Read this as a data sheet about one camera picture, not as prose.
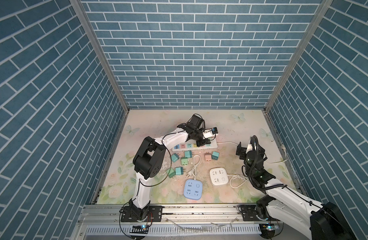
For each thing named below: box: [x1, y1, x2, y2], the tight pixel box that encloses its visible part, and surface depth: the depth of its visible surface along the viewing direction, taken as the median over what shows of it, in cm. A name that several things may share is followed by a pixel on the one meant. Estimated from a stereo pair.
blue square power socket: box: [183, 179, 203, 200], surface depth 80 cm
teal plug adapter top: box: [184, 150, 192, 159], surface depth 96 cm
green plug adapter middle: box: [180, 156, 188, 166], surface depth 93 cm
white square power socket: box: [209, 167, 229, 186], surface depth 86 cm
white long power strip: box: [171, 139, 218, 152], surface depth 98 cm
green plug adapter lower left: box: [166, 167, 176, 178], surface depth 87 cm
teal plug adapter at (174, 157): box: [171, 153, 180, 163], surface depth 94 cm
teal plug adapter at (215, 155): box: [211, 151, 220, 161], surface depth 95 cm
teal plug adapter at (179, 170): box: [175, 166, 184, 175], surface depth 88 cm
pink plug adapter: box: [204, 152, 212, 162], surface depth 94 cm
